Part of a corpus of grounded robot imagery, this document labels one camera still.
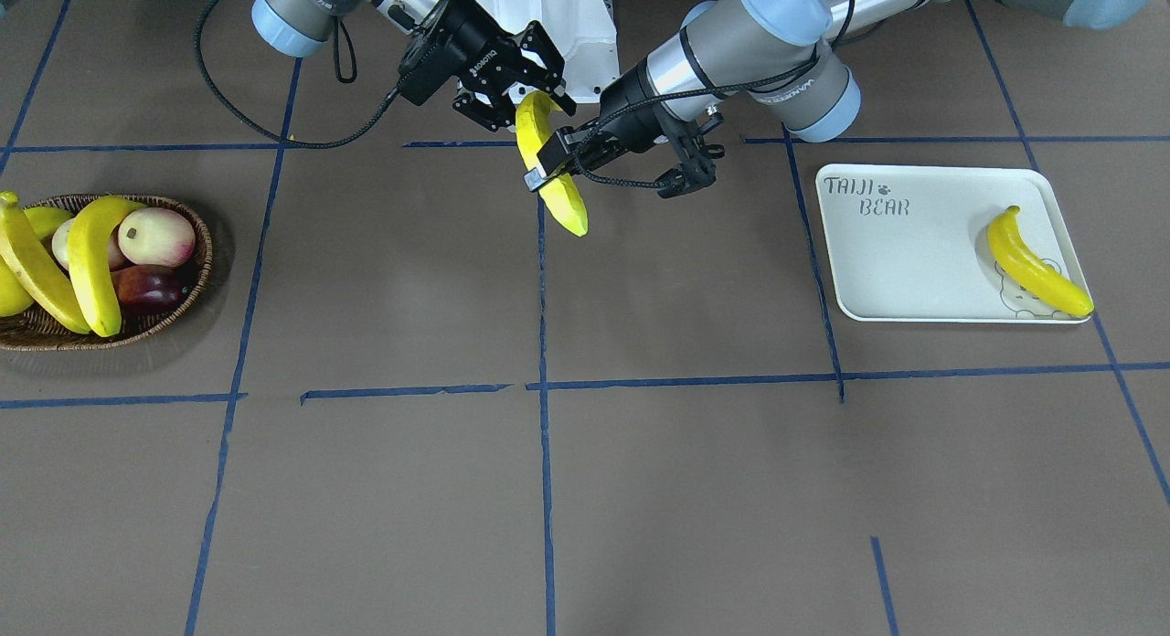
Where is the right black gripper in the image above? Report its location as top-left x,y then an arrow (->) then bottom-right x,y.
397,0 -> 577,132

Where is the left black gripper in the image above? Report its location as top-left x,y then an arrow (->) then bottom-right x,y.
524,58 -> 727,199

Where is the yellow banana moved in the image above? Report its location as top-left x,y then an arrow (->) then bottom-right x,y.
986,206 -> 1095,318
516,90 -> 589,237
1,191 -> 91,334

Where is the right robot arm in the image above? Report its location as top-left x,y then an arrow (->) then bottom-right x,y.
252,0 -> 577,131

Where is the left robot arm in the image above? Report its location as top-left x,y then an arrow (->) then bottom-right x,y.
524,0 -> 1150,198

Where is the brown wicker basket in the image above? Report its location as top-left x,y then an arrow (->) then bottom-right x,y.
0,194 -> 214,352

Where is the white bear tray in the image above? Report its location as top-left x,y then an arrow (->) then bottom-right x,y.
815,163 -> 1088,323

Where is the pale pink apple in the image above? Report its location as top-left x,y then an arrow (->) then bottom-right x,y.
117,207 -> 197,267

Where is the dark red apple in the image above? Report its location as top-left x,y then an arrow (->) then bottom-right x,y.
112,265 -> 191,316

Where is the yellow banana beside apples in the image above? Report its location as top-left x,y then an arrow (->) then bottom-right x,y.
67,196 -> 145,339

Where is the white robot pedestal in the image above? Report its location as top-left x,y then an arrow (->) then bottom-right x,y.
476,0 -> 620,104

